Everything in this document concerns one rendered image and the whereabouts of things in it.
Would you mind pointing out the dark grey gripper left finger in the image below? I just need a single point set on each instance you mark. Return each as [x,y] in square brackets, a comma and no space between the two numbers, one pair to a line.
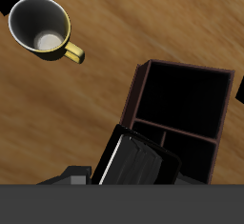
[77,174]

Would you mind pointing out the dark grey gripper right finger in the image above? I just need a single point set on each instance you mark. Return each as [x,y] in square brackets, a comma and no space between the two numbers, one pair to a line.
[190,180]

